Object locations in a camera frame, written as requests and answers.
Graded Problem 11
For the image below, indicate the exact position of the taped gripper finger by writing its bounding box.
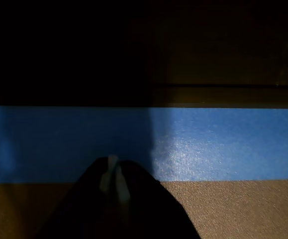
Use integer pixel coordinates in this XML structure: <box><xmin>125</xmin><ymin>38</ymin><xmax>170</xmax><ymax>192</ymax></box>
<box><xmin>113</xmin><ymin>159</ymin><xmax>197</xmax><ymax>239</ymax></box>
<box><xmin>34</xmin><ymin>155</ymin><xmax>117</xmax><ymax>239</ymax></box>

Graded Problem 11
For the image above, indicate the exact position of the blue tape strip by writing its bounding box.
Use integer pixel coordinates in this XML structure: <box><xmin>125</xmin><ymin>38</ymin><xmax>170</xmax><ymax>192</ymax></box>
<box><xmin>0</xmin><ymin>105</ymin><xmax>288</xmax><ymax>184</ymax></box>

